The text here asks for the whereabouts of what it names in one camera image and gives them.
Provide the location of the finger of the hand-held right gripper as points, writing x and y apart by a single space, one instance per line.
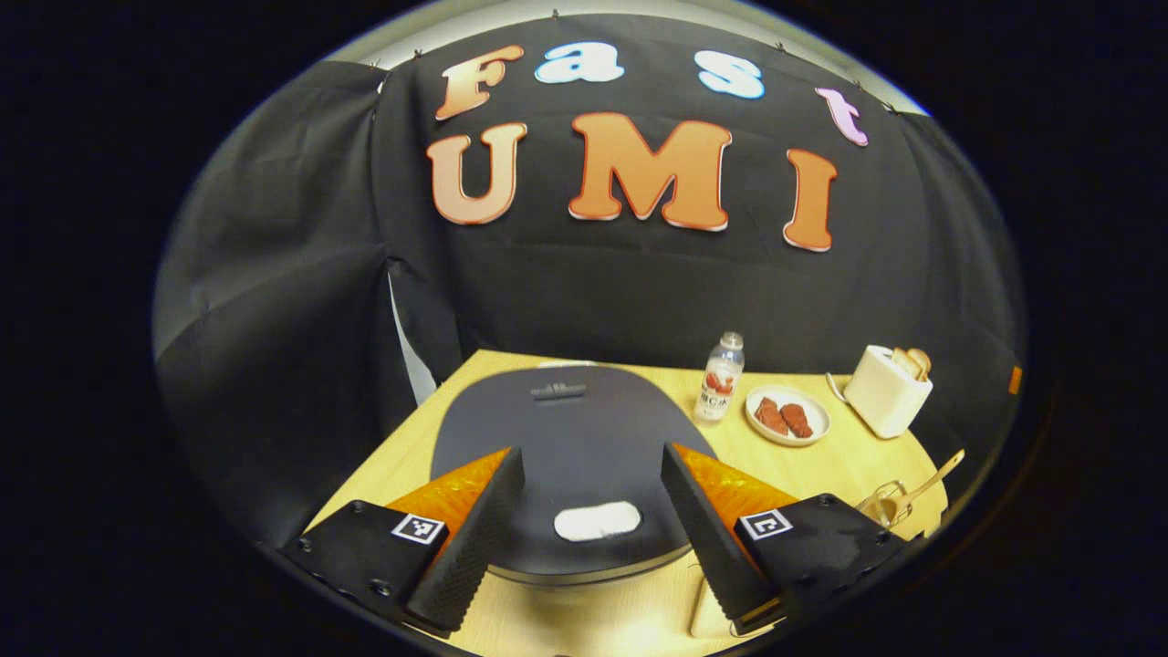
1015 380

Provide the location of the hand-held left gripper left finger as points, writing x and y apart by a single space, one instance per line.
474 552

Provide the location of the dark grey rice cooker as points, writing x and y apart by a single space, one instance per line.
584 438

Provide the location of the white round plate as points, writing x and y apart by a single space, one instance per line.
821 424

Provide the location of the red meat piece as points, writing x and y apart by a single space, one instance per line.
797 420
771 417

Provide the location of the toast slice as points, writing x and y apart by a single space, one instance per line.
903 363
922 363

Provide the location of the white toaster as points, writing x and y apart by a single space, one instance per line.
881 397

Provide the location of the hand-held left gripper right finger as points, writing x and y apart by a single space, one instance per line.
703 547

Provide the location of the small clear drink bottle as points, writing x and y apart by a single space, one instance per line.
719 388

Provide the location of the clear plastic box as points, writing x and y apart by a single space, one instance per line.
707 611

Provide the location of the wooden spoon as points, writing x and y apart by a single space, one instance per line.
931 476

